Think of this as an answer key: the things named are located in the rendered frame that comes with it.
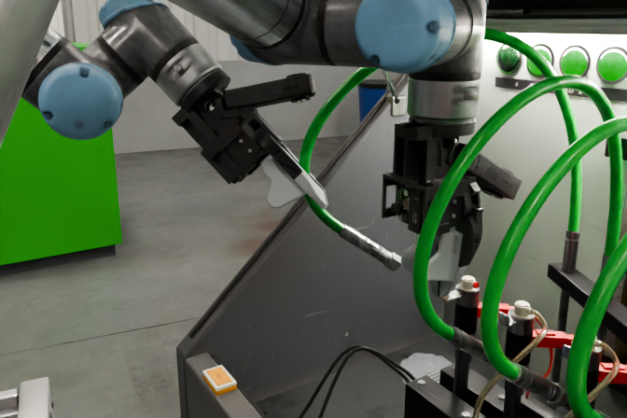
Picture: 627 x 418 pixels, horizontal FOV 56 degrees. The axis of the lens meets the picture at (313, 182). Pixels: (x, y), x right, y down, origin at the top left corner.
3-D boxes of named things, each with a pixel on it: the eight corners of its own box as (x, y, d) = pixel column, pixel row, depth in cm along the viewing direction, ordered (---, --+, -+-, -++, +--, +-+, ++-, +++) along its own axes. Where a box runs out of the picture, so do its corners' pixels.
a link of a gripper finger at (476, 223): (438, 258, 69) (442, 187, 67) (449, 255, 70) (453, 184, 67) (467, 272, 65) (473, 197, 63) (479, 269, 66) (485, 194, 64)
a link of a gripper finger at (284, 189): (298, 233, 73) (248, 178, 74) (333, 201, 73) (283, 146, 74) (294, 235, 70) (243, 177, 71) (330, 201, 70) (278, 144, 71)
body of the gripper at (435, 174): (379, 223, 68) (383, 118, 65) (435, 210, 72) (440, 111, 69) (425, 243, 61) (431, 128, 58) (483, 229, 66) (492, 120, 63)
